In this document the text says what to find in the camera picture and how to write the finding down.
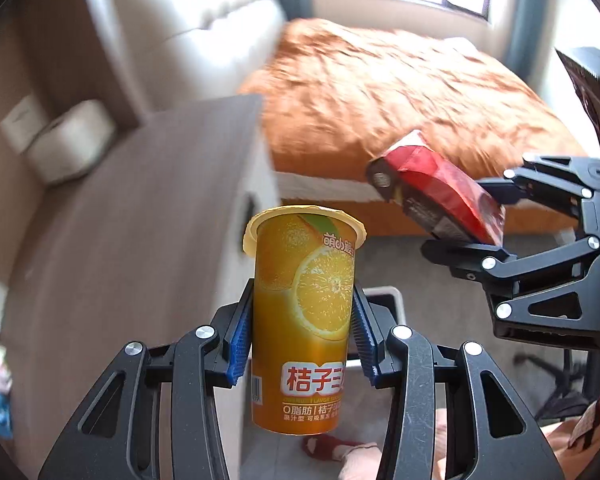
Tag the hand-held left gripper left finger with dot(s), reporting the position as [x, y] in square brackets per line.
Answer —
[240, 340]

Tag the person's leg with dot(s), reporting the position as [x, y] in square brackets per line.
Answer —
[362, 462]

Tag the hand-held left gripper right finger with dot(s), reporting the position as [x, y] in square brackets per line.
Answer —
[365, 340]

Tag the black tripod stand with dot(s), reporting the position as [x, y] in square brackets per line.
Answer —
[562, 385]

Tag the orange jelly drink cup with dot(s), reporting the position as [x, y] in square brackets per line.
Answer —
[300, 310]

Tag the white toilet paper roll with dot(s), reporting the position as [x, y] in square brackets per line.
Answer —
[70, 140]

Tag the white trash bin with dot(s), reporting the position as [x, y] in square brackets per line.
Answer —
[391, 300]

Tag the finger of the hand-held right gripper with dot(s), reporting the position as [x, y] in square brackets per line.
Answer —
[555, 180]
[525, 280]

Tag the bed with orange blanket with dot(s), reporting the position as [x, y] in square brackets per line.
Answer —
[380, 85]

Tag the wooden desk with hutch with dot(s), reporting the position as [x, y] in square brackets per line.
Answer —
[130, 260]

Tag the red snack packet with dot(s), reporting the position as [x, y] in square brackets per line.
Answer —
[445, 185]

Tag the grey blue curtain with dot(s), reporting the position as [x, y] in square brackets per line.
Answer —
[527, 20]

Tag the red slipper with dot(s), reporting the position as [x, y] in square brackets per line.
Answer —
[330, 446]

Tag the cream padded headboard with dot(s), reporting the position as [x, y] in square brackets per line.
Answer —
[180, 20]

